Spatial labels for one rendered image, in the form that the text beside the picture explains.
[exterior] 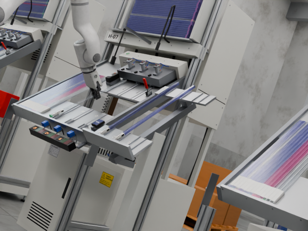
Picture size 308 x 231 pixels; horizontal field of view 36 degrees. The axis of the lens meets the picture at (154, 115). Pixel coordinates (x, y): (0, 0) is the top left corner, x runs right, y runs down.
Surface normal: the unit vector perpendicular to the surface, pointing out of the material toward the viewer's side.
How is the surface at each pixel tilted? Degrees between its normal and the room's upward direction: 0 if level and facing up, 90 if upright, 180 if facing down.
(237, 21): 90
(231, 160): 90
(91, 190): 90
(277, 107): 90
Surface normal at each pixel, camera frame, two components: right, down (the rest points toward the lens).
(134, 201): 0.62, 0.18
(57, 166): -0.62, -0.27
